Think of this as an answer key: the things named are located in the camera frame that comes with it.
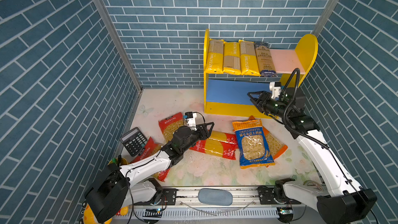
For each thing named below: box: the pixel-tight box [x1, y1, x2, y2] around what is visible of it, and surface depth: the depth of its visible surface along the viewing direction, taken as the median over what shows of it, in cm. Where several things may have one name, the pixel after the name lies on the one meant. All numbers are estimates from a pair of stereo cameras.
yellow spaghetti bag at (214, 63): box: [204, 38, 225, 75], surface depth 79 cm
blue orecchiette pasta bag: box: [232, 118, 276, 170], surface depth 88 cm
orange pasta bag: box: [248, 115, 289, 163], surface depth 91 cm
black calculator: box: [119, 127, 148, 158], surface depth 93 cm
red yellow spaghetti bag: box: [189, 130, 239, 161], surface depth 90 cm
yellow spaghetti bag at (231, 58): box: [222, 41, 242, 76], surface depth 78 cm
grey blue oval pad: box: [197, 188, 233, 206], surface depth 74 cm
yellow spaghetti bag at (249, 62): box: [238, 39, 262, 77], surface depth 77 cm
